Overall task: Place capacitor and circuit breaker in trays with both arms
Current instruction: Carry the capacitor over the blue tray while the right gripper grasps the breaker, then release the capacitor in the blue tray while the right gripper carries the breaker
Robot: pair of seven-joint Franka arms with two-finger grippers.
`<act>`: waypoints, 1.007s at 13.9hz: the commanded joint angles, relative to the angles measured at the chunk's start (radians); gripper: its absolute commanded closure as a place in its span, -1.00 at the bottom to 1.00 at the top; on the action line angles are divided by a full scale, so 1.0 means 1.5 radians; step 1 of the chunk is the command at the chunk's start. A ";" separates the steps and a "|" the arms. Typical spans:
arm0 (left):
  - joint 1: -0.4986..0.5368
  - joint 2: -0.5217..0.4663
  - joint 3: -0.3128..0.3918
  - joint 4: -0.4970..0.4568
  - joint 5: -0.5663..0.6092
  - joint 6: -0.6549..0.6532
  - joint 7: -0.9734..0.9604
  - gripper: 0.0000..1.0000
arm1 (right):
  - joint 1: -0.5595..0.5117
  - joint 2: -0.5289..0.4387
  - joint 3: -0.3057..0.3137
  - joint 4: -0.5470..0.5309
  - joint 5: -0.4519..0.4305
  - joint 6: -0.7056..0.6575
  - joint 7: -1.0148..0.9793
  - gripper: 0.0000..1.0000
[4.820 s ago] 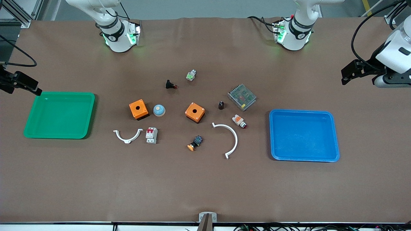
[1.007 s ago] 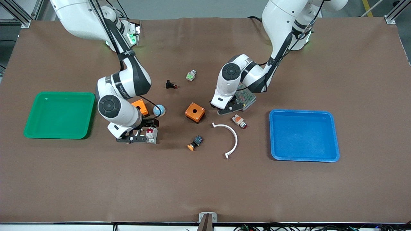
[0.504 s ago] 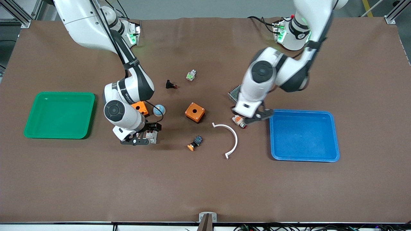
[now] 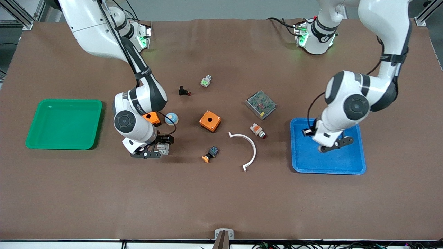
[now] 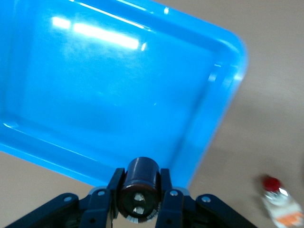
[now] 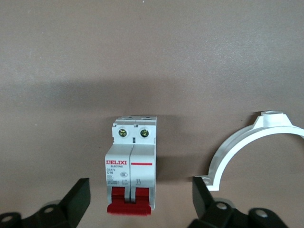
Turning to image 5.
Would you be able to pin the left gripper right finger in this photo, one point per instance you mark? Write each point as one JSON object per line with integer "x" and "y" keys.
{"x": 175, "y": 209}

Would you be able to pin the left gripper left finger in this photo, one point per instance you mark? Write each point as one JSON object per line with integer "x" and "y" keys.
{"x": 95, "y": 206}

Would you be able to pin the black cylindrical capacitor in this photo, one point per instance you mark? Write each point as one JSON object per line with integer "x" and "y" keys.
{"x": 141, "y": 175}

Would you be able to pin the red push button white body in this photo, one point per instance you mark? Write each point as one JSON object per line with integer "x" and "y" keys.
{"x": 279, "y": 202}

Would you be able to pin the blue plastic tray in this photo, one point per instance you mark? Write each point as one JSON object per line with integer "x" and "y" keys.
{"x": 107, "y": 90}

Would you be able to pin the brown table cover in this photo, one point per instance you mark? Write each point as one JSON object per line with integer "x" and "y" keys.
{"x": 266, "y": 130}

